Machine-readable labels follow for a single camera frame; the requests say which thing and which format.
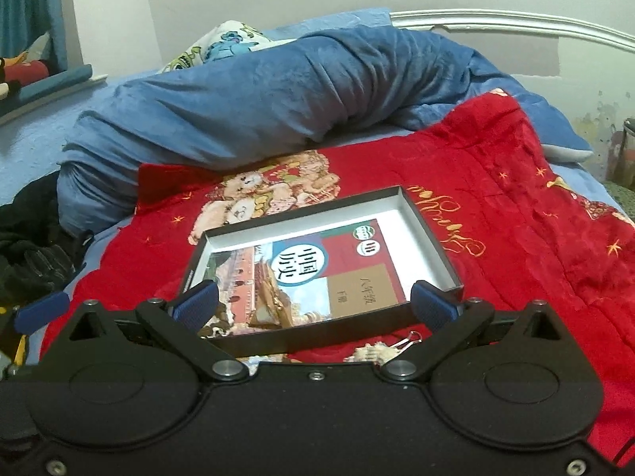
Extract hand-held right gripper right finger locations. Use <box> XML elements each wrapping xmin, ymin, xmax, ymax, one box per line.
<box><xmin>379</xmin><ymin>280</ymin><xmax>566</xmax><ymax>382</ymax></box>

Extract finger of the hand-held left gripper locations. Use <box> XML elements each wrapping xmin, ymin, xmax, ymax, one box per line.
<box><xmin>13</xmin><ymin>292</ymin><xmax>71</xmax><ymax>334</ymax></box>

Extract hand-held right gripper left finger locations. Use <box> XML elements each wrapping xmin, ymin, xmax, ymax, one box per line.
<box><xmin>67</xmin><ymin>280</ymin><xmax>251</xmax><ymax>382</ymax></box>

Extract black binder clip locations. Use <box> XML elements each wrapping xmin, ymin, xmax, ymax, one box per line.
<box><xmin>392</xmin><ymin>330</ymin><xmax>423</xmax><ymax>350</ymax></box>

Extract cream crochet scrunchie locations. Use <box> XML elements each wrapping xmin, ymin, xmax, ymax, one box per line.
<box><xmin>342</xmin><ymin>343</ymin><xmax>404</xmax><ymax>364</ymax></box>

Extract black shallow cardboard box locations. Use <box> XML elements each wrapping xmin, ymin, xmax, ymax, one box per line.
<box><xmin>175</xmin><ymin>186</ymin><xmax>464</xmax><ymax>359</ymax></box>

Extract black clothing pile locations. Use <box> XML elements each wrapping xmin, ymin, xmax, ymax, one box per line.
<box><xmin>0</xmin><ymin>175</ymin><xmax>95</xmax><ymax>308</ymax></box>

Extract red printed blanket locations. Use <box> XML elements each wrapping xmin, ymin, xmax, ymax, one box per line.
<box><xmin>42</xmin><ymin>90</ymin><xmax>635</xmax><ymax>467</ymax></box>

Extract illustrated textbook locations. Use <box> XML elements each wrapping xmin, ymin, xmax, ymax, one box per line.
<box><xmin>196</xmin><ymin>217</ymin><xmax>410</xmax><ymax>338</ymax></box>

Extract light blue bed sheet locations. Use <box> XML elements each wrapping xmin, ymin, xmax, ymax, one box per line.
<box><xmin>0</xmin><ymin>74</ymin><xmax>164</xmax><ymax>206</ymax></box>

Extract blue plush duvet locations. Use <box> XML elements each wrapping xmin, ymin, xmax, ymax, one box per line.
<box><xmin>56</xmin><ymin>26</ymin><xmax>497</xmax><ymax>236</ymax></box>

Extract blue pillow with white edge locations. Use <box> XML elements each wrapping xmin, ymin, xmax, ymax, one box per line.
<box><xmin>469</xmin><ymin>54</ymin><xmax>595</xmax><ymax>164</ymax></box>

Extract blue rolled mat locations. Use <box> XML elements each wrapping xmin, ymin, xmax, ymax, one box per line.
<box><xmin>19</xmin><ymin>63</ymin><xmax>94</xmax><ymax>102</ymax></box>

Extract plush toy on windowsill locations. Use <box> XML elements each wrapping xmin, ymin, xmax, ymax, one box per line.
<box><xmin>0</xmin><ymin>54</ymin><xmax>53</xmax><ymax>100</ymax></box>

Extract cartoon print pillow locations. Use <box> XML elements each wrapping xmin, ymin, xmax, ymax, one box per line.
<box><xmin>161</xmin><ymin>20</ymin><xmax>298</xmax><ymax>74</ymax></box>

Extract white bed headboard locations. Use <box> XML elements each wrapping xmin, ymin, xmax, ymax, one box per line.
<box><xmin>389</xmin><ymin>9</ymin><xmax>635</xmax><ymax>53</ymax></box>

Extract blue curtain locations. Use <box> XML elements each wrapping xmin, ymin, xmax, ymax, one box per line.
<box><xmin>0</xmin><ymin>0</ymin><xmax>69</xmax><ymax>73</ymax></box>

